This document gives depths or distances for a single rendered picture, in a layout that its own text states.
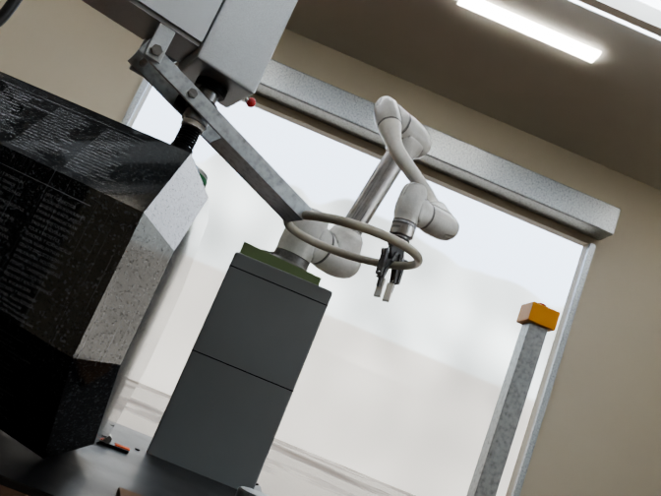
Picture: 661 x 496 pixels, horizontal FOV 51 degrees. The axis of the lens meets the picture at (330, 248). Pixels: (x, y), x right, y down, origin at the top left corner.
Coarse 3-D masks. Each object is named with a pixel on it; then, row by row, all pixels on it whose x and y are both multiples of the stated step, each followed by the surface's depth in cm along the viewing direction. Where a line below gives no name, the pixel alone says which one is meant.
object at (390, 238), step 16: (288, 224) 233; (336, 224) 212; (352, 224) 210; (368, 224) 210; (304, 240) 248; (320, 240) 253; (384, 240) 212; (400, 240) 214; (352, 256) 254; (416, 256) 221
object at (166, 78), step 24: (144, 48) 193; (144, 72) 204; (168, 72) 197; (168, 96) 208; (192, 96) 199; (216, 120) 204; (216, 144) 212; (240, 144) 207; (240, 168) 216; (264, 168) 211; (264, 192) 219; (288, 192) 215; (288, 216) 222
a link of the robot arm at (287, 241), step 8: (312, 208) 284; (296, 224) 280; (304, 224) 279; (312, 224) 279; (320, 224) 281; (328, 224) 286; (288, 232) 280; (312, 232) 279; (320, 232) 282; (328, 232) 285; (280, 240) 281; (288, 240) 278; (296, 240) 277; (328, 240) 285; (280, 248) 279; (288, 248) 277; (296, 248) 277; (304, 248) 278; (312, 248) 280; (304, 256) 278; (312, 256) 282; (320, 256) 284
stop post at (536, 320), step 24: (528, 312) 275; (552, 312) 275; (528, 336) 273; (528, 360) 271; (504, 384) 274; (528, 384) 269; (504, 408) 266; (504, 432) 264; (480, 456) 267; (504, 456) 262; (480, 480) 259
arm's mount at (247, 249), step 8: (248, 248) 265; (256, 248) 265; (256, 256) 265; (264, 256) 265; (272, 256) 266; (272, 264) 265; (280, 264) 265; (288, 264) 266; (288, 272) 265; (296, 272) 265; (304, 272) 266; (312, 280) 265; (320, 280) 266
